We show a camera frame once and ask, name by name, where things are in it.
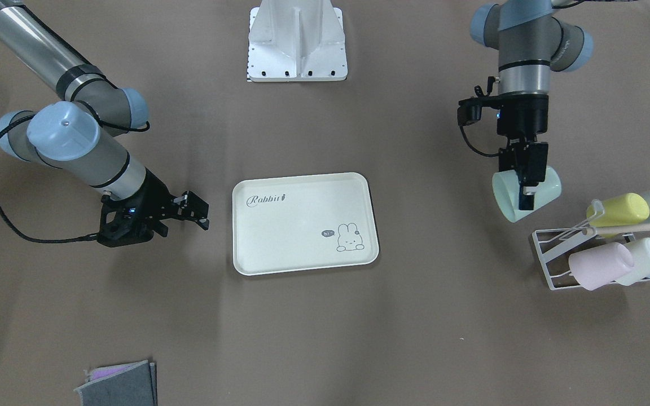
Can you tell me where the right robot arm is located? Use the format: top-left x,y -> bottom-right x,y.
0,1 -> 209,248

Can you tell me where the grey folded cloth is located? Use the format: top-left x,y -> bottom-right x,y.
74,360 -> 158,405

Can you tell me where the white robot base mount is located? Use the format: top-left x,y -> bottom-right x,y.
246,1 -> 348,82

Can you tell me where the wooden rack handle rod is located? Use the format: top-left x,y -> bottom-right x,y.
582,223 -> 650,236

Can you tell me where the cream rabbit tray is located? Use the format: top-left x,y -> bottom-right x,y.
232,172 -> 380,276

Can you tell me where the green cup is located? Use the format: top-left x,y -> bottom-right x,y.
491,166 -> 563,223

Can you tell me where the yellow cup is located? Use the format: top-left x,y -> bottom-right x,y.
586,192 -> 650,228

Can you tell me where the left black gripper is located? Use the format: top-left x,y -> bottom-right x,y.
458,94 -> 549,211

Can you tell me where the white wire cup rack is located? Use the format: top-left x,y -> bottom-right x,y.
532,200 -> 623,290

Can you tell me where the purple cloth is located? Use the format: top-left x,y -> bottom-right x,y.
87,363 -> 137,381

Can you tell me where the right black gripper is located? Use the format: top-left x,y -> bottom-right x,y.
97,170 -> 210,248

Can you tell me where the pink cup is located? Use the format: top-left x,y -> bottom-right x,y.
568,242 -> 635,290

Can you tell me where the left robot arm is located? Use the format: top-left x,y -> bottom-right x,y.
457,1 -> 594,215

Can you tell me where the cream white cup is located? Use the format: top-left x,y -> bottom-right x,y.
616,237 -> 650,286

